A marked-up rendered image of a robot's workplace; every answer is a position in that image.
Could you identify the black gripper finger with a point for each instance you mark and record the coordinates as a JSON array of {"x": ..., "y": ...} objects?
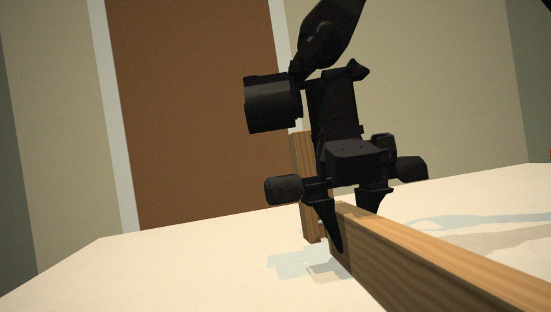
[
  {"x": 370, "y": 199},
  {"x": 326, "y": 211}
]

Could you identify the brown wooden rail with end hook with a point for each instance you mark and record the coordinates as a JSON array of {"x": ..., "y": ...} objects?
[{"x": 406, "y": 270}]

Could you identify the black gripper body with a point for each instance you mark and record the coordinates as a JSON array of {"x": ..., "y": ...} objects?
[{"x": 290, "y": 188}]

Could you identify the wooden slotted post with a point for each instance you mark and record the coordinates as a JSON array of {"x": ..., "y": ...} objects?
[{"x": 304, "y": 164}]

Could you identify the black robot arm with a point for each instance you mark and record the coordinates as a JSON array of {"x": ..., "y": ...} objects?
[{"x": 273, "y": 102}]

